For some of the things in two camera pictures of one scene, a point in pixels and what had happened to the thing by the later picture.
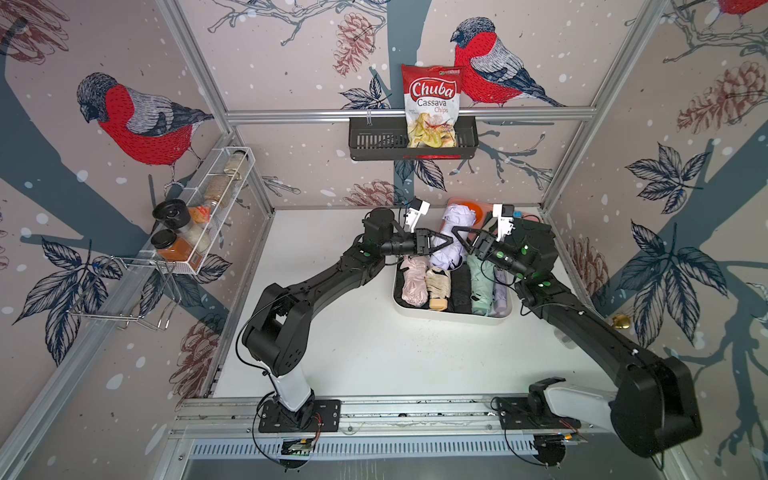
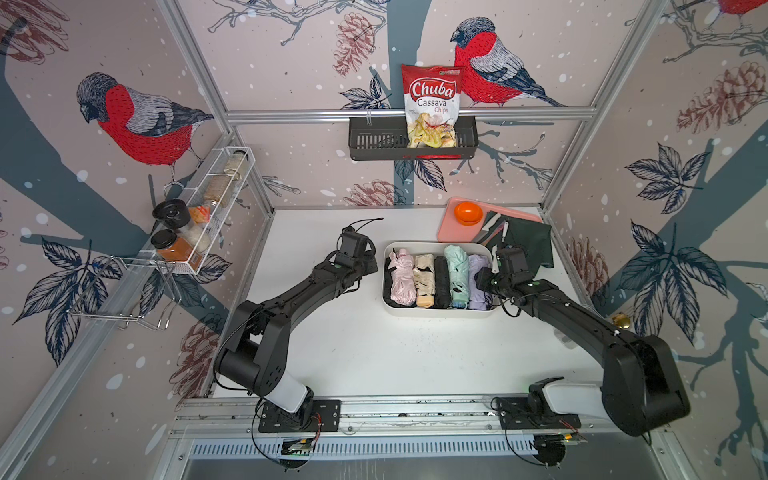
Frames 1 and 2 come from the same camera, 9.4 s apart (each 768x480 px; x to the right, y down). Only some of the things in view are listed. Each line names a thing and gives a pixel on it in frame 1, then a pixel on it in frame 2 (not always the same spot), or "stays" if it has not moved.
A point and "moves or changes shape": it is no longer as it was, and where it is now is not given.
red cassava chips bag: x=432 y=97 stays
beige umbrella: x=439 y=288 -> x=424 y=280
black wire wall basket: x=385 y=138 stays
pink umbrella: x=414 y=284 moves or changes shape
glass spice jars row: x=219 y=191 stays
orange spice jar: x=173 y=248 stays
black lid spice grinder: x=172 y=213 stays
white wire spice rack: x=186 y=239 stays
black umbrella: x=461 y=287 -> x=441 y=283
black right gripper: x=485 y=243 -> x=481 y=278
